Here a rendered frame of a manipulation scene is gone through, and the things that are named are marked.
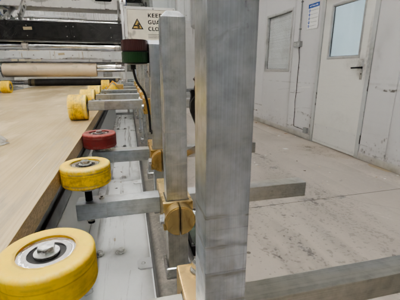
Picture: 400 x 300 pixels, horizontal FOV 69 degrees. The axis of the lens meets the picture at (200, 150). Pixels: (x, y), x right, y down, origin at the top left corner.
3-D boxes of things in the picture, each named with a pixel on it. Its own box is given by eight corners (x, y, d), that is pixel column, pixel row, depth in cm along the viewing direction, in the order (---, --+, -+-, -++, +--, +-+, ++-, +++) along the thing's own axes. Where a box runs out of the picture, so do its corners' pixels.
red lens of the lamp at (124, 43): (147, 52, 69) (147, 41, 68) (149, 50, 63) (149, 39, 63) (121, 51, 68) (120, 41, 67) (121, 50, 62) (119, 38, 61)
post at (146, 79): (159, 184, 104) (153, 40, 91) (160, 187, 101) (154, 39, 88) (149, 184, 103) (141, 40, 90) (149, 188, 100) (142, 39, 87)
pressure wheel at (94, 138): (119, 168, 80) (116, 127, 77) (118, 178, 72) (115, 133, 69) (88, 170, 78) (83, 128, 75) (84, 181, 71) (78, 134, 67)
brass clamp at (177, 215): (184, 199, 60) (183, 175, 59) (199, 233, 48) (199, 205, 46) (154, 202, 59) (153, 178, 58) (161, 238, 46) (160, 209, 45)
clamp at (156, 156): (166, 155, 83) (165, 138, 82) (172, 171, 70) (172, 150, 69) (146, 156, 82) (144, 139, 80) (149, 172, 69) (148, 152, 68)
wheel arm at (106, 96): (206, 99, 129) (206, 90, 129) (209, 99, 126) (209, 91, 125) (87, 102, 118) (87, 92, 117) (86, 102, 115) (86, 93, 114)
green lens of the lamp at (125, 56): (147, 62, 70) (147, 53, 69) (149, 62, 64) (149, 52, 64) (122, 62, 68) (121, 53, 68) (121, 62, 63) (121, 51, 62)
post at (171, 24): (185, 280, 57) (181, 14, 44) (188, 293, 54) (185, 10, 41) (167, 283, 56) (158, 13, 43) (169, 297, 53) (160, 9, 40)
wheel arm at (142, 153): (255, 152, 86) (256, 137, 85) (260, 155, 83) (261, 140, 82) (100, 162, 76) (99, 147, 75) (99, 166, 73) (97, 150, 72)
